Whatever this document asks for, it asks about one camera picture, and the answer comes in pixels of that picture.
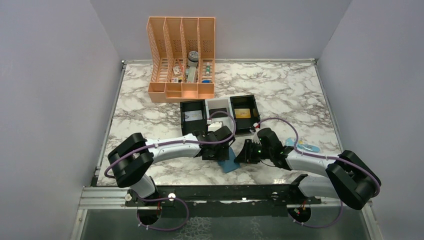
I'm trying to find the grey round-headed bottle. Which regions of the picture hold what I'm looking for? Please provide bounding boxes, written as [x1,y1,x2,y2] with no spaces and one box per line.
[186,51,200,83]

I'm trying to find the orange plastic file organizer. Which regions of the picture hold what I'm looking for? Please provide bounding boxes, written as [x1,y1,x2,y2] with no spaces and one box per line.
[146,16,216,103]

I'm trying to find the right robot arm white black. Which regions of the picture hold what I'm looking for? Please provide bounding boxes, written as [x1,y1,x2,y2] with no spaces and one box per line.
[235,127,382,210]

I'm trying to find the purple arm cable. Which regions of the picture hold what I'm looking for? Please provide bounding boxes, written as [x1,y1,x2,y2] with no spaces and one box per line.
[253,117,382,229]
[103,110,237,232]

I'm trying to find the small green white bottle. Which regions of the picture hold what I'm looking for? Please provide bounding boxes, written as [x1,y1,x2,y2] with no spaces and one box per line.
[205,62,211,76]

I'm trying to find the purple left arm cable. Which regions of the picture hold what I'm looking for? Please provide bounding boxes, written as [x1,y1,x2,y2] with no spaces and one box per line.
[103,110,237,232]

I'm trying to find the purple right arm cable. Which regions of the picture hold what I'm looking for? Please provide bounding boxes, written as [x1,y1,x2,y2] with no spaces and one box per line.
[253,117,382,229]

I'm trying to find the right black tray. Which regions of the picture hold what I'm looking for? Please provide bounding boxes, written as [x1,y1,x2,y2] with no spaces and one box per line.
[230,94,261,135]

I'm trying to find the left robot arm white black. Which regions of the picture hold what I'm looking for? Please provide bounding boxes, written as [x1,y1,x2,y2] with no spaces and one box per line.
[104,125,235,206]

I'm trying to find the small orange white box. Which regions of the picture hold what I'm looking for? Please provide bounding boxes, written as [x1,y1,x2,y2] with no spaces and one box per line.
[172,66,183,76]

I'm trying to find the left black tray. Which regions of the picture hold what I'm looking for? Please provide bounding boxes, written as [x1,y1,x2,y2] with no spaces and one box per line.
[179,100,208,136]

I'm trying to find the white blue credit card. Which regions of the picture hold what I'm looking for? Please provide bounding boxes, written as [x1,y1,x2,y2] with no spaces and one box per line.
[184,110,203,122]

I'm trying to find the blue leather card holder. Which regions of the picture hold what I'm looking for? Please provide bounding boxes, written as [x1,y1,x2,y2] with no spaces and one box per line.
[218,147,241,174]

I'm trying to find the black tray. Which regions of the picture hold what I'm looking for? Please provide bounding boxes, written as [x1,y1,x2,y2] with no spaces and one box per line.
[230,94,261,135]
[179,100,208,136]

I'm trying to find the white middle tray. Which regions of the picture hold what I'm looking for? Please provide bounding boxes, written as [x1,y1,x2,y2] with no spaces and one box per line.
[205,97,235,132]

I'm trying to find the black mounting base rail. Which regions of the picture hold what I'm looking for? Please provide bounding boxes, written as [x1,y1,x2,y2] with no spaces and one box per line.
[125,183,322,209]

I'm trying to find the gold credit card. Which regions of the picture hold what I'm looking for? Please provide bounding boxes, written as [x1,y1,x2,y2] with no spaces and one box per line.
[234,108,251,119]

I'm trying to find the black credit card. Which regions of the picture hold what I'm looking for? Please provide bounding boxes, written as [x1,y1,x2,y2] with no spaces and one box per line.
[209,108,228,115]

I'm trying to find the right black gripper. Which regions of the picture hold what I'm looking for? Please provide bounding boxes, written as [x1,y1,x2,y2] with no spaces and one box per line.
[234,138,273,164]

